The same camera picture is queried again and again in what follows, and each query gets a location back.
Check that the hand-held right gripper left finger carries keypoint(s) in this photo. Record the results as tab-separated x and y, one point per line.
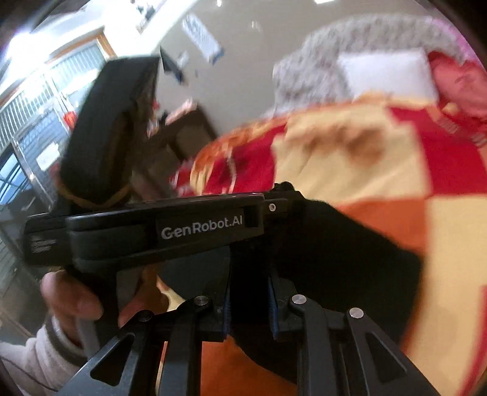
226	309

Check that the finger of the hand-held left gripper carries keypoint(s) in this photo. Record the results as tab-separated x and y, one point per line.
283	200

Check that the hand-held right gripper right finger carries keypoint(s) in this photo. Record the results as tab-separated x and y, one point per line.
272	309

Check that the black pants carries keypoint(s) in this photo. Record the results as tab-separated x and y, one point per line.
342	266

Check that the person's left forearm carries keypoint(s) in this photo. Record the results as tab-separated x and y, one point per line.
34	358

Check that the person's left hand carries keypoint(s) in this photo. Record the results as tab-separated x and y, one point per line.
72	297

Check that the red and yellow printed blanket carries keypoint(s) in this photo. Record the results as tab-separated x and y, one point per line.
380	160

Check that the dark cloth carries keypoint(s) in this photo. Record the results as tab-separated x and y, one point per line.
102	125

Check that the wooden bedside table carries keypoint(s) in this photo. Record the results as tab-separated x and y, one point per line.
190	131

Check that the grey speckled blanket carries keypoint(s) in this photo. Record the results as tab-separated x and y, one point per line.
304	64

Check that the window with metal grille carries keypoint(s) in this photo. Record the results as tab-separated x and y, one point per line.
42	114

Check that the white pillow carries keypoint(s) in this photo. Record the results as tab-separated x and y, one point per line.
388	74

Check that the red printed pillow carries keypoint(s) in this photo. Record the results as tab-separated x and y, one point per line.
462	87

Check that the wall poster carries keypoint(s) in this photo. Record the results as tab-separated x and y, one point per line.
201	36

